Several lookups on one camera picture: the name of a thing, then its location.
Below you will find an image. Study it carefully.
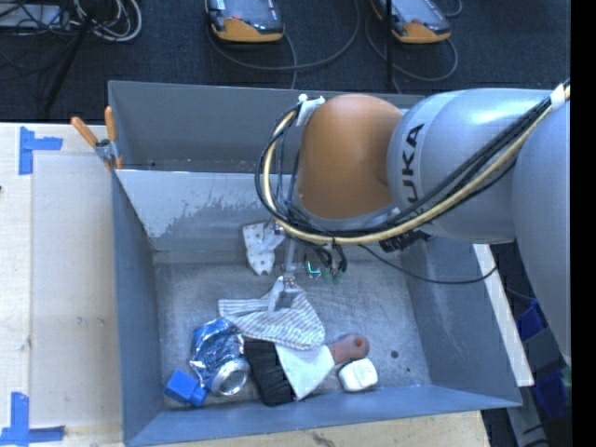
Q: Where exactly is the grey metal bin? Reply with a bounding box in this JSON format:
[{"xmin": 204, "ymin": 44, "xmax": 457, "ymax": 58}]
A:
[{"xmin": 107, "ymin": 80, "xmax": 523, "ymax": 447}]

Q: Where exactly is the blue plastic block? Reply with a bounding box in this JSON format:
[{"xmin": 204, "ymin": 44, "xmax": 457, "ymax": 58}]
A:
[{"xmin": 163, "ymin": 368, "xmax": 208, "ymax": 408}]

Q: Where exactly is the crushed blue metal can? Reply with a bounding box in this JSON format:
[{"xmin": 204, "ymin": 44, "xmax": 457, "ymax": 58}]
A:
[{"xmin": 187, "ymin": 318, "xmax": 253, "ymax": 398}]

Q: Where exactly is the black brush with wooden handle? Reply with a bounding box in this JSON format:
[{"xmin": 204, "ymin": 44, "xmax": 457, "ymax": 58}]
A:
[{"xmin": 243, "ymin": 332, "xmax": 372, "ymax": 408}]

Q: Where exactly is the white rounded plastic case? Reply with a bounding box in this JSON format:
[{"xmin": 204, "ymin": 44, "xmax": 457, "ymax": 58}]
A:
[{"xmin": 336, "ymin": 357, "xmax": 380, "ymax": 393}]

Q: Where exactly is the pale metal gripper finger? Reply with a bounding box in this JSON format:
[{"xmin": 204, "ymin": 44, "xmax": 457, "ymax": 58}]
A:
[
  {"xmin": 269, "ymin": 276, "xmax": 287, "ymax": 312},
  {"xmin": 281, "ymin": 275, "xmax": 304, "ymax": 311}
]

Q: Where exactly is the striped grey cloth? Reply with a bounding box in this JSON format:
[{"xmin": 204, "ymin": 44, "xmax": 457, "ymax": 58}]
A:
[{"xmin": 217, "ymin": 289, "xmax": 327, "ymax": 351}]

